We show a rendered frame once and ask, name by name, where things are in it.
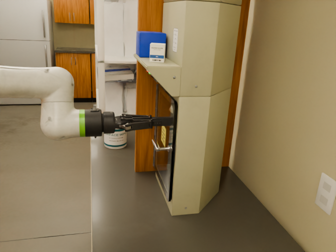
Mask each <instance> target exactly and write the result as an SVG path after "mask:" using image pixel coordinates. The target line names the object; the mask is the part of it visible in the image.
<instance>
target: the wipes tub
mask: <svg viewBox="0 0 336 252"><path fill-rule="evenodd" d="M126 145H127V132H125V129H117V128H116V129H115V132H114V133H105V134H104V146H105V147H106V148H109V149H122V148H124V147H125V146H126Z"/></svg>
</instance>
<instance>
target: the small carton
mask: <svg viewBox="0 0 336 252"><path fill-rule="evenodd" d="M165 52H166V44H165V43H151V44H150V54H149V62H157V63H164V62H165Z"/></svg>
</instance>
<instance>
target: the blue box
mask: <svg viewBox="0 0 336 252"><path fill-rule="evenodd" d="M166 36H167V34H166V33H163V32H156V31H136V54H137V55H138V56H139V57H140V58H149V57H150V44H151V43H160V44H165V46H166Z"/></svg>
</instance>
